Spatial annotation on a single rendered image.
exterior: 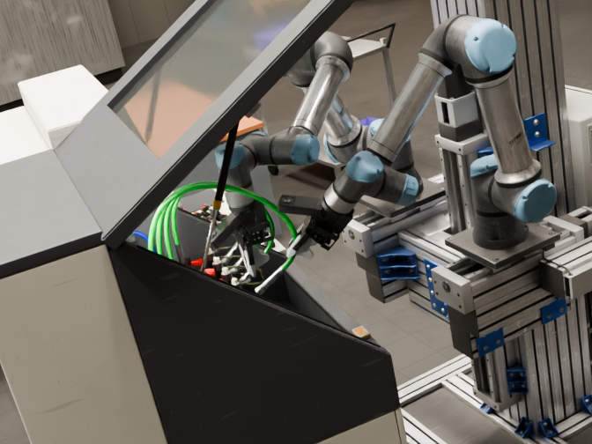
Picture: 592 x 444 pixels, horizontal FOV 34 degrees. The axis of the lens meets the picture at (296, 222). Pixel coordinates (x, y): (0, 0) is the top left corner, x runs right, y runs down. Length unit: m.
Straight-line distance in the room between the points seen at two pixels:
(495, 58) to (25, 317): 1.18
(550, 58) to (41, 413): 1.65
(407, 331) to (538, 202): 1.96
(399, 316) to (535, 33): 1.99
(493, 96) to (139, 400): 1.08
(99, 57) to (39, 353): 7.73
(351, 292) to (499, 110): 2.49
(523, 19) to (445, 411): 1.40
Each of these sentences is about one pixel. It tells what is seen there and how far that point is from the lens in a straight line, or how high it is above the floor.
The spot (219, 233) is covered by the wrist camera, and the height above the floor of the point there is 1.27.
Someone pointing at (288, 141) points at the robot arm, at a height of 1.46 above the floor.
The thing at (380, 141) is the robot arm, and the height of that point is 1.43.
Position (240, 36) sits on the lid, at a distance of 2.33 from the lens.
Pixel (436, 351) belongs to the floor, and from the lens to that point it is 4.17.
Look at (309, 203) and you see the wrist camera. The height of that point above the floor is 1.34.
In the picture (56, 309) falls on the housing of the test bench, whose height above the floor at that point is 1.36.
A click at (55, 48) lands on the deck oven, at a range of 9.61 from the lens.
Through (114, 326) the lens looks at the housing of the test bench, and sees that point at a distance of 2.13.
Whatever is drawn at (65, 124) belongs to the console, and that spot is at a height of 1.55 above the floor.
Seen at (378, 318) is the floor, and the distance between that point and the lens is 4.47.
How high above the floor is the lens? 2.24
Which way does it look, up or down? 24 degrees down
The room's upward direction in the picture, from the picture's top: 12 degrees counter-clockwise
